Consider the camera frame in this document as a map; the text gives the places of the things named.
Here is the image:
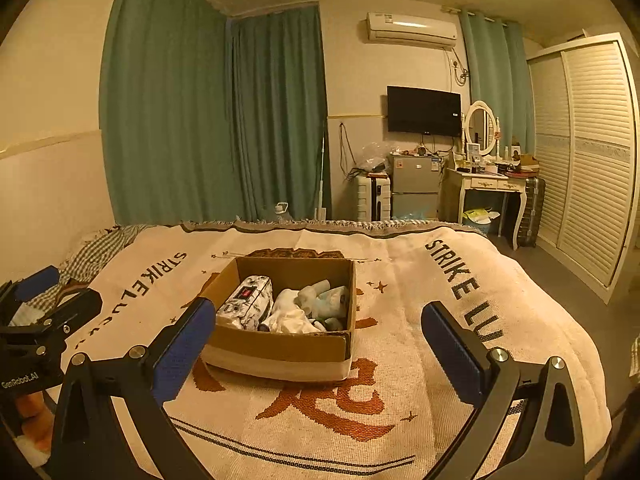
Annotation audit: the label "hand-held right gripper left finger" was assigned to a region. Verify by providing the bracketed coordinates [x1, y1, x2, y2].
[50, 298, 217, 480]

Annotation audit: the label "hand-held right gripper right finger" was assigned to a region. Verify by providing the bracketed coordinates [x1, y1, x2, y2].
[421, 301, 588, 480]

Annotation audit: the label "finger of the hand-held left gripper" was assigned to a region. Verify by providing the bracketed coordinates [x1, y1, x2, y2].
[0, 266, 60, 321]
[0, 287, 103, 366]

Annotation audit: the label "floral tissue pack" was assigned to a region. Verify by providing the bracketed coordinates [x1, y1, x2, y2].
[216, 275, 274, 332]

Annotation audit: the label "brown cardboard box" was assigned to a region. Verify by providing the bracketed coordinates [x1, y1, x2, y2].
[200, 256, 357, 381]

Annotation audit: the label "white cotton gloves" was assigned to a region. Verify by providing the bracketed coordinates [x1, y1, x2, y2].
[260, 307, 326, 335]

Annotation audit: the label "white sock with grey cuff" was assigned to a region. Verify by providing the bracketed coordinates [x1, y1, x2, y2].
[271, 284, 328, 318]

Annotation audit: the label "light blue tissue pack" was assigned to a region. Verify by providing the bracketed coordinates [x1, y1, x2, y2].
[317, 285, 350, 320]

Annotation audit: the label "orange plush toy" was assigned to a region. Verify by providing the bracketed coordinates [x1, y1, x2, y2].
[12, 391, 56, 453]

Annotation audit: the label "checked cloth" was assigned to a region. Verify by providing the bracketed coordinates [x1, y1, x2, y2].
[57, 225, 151, 291]

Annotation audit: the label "printed beige blanket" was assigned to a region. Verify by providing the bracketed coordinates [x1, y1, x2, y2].
[0, 220, 613, 480]

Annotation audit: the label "yellow white bag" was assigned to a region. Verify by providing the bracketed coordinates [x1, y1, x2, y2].
[461, 207, 501, 226]

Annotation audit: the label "dark suitcase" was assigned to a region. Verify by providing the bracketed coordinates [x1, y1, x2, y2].
[515, 176, 546, 248]

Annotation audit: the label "white dressing table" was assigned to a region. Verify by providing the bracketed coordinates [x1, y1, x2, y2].
[444, 165, 538, 251]

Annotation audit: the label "white suitcase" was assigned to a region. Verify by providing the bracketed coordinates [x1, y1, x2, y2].
[356, 174, 393, 222]

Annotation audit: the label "grey mini fridge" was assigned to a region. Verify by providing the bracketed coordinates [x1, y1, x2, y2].
[387, 152, 443, 221]

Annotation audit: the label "clear plastic bag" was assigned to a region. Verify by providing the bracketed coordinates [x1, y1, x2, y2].
[357, 142, 393, 173]

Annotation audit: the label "white mop pole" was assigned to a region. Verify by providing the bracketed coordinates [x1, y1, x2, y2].
[314, 127, 331, 221]

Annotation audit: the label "green curtain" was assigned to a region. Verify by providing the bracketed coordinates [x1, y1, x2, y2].
[99, 0, 236, 226]
[459, 7, 535, 161]
[227, 4, 331, 222]

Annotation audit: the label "oval white mirror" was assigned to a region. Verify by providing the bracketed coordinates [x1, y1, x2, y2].
[465, 101, 501, 158]

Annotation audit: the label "white louvred wardrobe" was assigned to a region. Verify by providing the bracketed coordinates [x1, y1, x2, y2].
[525, 32, 640, 303]

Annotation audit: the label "white air conditioner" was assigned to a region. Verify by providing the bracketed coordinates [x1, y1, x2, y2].
[365, 11, 458, 51]

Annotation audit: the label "black wall television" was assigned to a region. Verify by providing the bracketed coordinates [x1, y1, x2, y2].
[386, 86, 462, 137]

